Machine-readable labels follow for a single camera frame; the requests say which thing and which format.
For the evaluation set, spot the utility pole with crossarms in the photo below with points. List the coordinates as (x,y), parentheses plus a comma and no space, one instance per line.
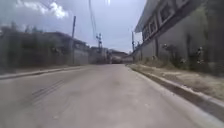
(99,45)

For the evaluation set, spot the dry grass verge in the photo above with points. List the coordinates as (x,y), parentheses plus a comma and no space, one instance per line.
(186,78)

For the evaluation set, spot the long grey wall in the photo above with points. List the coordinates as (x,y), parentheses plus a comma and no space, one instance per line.
(36,50)

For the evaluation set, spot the concrete kerb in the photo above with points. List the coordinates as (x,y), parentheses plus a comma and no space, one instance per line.
(186,93)

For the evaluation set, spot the vehicle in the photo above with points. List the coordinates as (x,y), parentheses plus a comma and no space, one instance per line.
(116,60)

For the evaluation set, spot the large grey building with windows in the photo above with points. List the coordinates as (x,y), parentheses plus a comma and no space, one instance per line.
(180,33)

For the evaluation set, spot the distant buildings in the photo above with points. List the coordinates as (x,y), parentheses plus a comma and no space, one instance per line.
(111,55)

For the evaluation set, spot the grey concrete road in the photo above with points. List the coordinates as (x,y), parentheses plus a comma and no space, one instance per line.
(96,96)

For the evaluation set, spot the narrow grey pavement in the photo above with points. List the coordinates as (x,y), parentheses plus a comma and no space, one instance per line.
(36,71)

